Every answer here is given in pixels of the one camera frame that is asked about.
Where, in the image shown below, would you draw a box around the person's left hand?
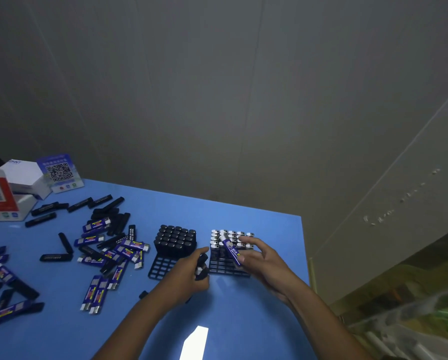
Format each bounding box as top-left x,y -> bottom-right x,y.
157,246 -> 211,307

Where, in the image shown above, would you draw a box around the person's right hand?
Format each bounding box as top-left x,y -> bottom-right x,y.
237,236 -> 309,307

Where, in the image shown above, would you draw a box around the black grid tray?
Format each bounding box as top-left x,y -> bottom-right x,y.
147,224 -> 197,281
208,229 -> 255,278

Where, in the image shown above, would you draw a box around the row of black lighters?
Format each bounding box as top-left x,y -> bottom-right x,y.
154,224 -> 197,258

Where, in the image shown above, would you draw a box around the blue silver-capped lighter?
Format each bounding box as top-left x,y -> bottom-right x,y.
219,234 -> 244,268

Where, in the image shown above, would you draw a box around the row of blue lighters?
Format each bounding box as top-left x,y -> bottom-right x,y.
210,229 -> 255,259

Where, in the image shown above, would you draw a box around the pile of mixed lighters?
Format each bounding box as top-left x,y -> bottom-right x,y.
0,194 -> 151,330

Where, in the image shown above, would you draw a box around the person's right forearm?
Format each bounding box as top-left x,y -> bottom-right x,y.
291,286 -> 374,360

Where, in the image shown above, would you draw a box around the person's left forearm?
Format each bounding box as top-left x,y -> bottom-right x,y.
92,290 -> 178,360

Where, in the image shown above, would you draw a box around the crumpled clear plastic bags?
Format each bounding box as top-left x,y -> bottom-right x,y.
347,288 -> 448,360

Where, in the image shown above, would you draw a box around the blue code sign stand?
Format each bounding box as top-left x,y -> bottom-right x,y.
36,153 -> 85,195

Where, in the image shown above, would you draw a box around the white cardboard box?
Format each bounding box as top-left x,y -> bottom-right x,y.
0,159 -> 52,201

